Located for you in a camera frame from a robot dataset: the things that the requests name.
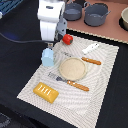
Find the white toy fish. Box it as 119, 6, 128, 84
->
82, 43, 99, 54

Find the small grey pot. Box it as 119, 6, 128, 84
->
63, 3, 82, 21

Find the fork with wooden handle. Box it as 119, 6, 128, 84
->
48, 72, 89, 91

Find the knife with wooden handle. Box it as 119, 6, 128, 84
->
60, 51, 102, 66

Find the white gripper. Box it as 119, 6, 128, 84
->
40, 18, 67, 42

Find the yellow toy bread loaf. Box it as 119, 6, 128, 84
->
33, 82, 59, 103

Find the light blue toy house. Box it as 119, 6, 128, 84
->
41, 48, 54, 66

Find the beige bowl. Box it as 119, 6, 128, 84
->
121, 7, 128, 30

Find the large grey pot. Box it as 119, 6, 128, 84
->
84, 2, 110, 27

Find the beige woven placemat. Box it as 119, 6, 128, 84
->
18, 36, 119, 128

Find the round wooden plate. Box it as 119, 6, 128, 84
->
59, 57, 87, 81

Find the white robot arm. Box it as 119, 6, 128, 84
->
37, 0, 67, 41

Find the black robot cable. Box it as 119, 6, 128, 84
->
0, 32, 48, 45

